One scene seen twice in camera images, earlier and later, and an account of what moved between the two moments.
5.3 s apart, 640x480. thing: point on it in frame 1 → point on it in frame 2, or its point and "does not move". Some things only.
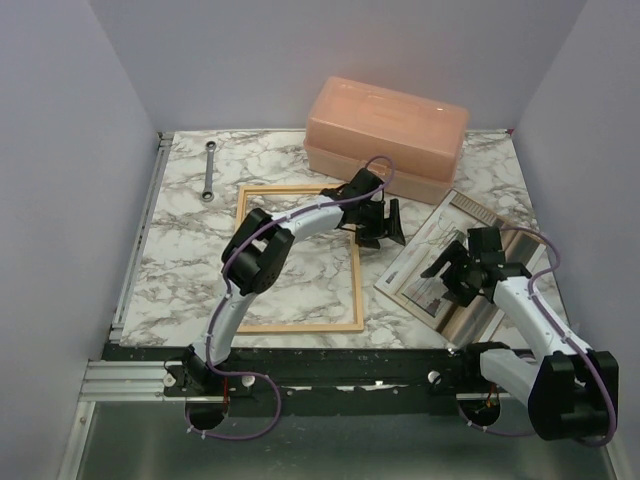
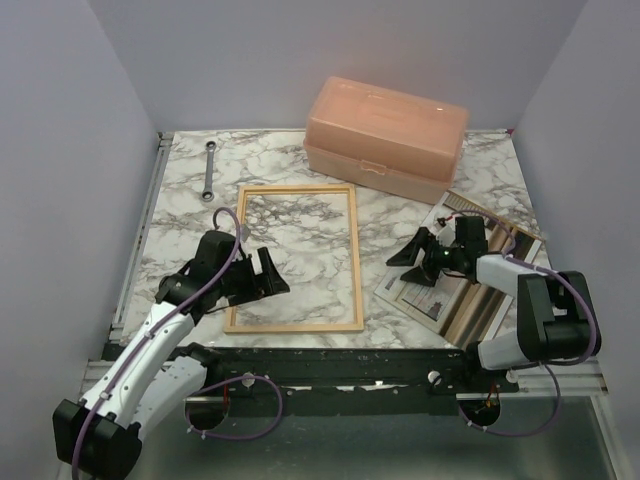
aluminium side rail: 140,236 does not move
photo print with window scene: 428,296 does not move
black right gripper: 457,253 → 423,275
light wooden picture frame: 306,328 does not move
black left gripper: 370,238 → 267,283
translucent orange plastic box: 411,144 does not move
